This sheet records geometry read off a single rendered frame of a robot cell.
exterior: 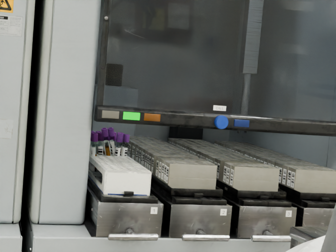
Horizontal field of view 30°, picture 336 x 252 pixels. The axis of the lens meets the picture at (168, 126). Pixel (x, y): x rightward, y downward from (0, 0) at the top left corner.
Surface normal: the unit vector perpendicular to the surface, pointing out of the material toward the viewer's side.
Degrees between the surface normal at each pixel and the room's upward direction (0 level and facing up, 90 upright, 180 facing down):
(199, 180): 90
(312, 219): 90
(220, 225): 90
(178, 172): 90
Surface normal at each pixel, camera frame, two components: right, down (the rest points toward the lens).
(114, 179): 0.27, 0.10
